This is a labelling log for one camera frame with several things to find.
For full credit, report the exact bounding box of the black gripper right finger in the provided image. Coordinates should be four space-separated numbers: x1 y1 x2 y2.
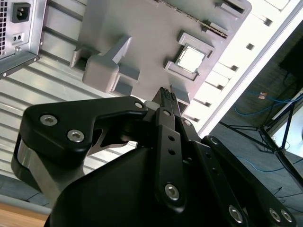
169 91 298 227

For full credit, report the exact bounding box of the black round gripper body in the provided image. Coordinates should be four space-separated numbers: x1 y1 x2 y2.
48 141 229 227

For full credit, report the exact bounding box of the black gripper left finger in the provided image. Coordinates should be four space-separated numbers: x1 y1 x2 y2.
11 87 188 214

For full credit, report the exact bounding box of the silver square CPU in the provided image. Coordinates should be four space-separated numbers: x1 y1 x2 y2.
176 44 207 74

